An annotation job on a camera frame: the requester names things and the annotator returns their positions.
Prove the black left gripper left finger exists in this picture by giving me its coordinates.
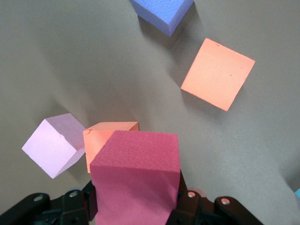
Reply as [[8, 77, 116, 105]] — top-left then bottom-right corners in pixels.
[[0, 180, 98, 225]]

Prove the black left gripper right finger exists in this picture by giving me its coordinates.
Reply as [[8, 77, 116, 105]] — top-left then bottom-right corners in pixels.
[[167, 171, 264, 225]]

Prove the pale pink foam cube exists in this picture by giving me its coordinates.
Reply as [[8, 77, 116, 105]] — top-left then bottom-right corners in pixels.
[[21, 113, 88, 180]]

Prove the crimson foam cube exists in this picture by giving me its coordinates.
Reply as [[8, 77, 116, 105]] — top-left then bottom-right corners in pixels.
[[90, 130, 181, 225]]

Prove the orange foam cube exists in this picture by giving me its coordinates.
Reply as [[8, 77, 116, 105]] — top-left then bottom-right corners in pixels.
[[82, 121, 140, 174], [180, 37, 256, 112]]

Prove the brown table cover sheet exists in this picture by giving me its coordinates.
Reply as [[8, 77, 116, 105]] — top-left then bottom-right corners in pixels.
[[0, 0, 300, 225]]

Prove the violet blue foam cube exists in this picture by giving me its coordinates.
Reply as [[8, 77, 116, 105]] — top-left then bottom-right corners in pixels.
[[129, 0, 195, 38]]

